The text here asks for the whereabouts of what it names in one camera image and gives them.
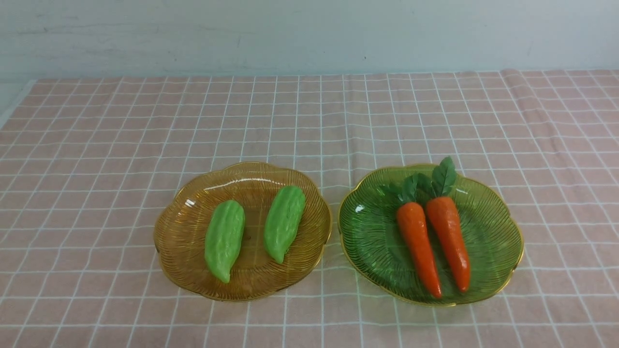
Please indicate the green toy bitter gourd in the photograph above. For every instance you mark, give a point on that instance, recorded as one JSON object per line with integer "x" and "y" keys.
{"x": 283, "y": 220}
{"x": 224, "y": 238}

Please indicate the orange toy carrot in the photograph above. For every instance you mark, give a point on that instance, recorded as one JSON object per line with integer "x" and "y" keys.
{"x": 445, "y": 220}
{"x": 412, "y": 225}

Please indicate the green ribbed plastic plate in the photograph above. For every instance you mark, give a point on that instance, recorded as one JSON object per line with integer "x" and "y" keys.
{"x": 372, "y": 243}

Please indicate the amber ribbed plastic plate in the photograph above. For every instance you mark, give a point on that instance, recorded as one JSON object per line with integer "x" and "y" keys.
{"x": 180, "y": 232}

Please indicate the pink checkered tablecloth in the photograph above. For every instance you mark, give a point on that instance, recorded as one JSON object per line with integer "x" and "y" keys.
{"x": 87, "y": 165}

